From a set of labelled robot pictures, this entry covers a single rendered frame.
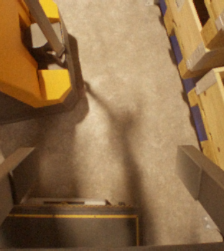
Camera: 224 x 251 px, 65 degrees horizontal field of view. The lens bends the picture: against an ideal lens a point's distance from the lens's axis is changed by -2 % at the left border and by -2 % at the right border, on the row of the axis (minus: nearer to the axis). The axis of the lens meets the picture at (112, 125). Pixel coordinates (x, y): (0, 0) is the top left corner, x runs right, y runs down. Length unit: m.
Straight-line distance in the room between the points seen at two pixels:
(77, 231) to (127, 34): 1.53
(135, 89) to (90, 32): 0.65
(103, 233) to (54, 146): 0.73
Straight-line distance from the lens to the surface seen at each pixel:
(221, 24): 0.92
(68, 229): 1.17
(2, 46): 1.03
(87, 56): 1.65
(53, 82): 1.21
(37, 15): 0.99
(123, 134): 1.42
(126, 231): 1.14
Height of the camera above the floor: 1.41
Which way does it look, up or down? 81 degrees down
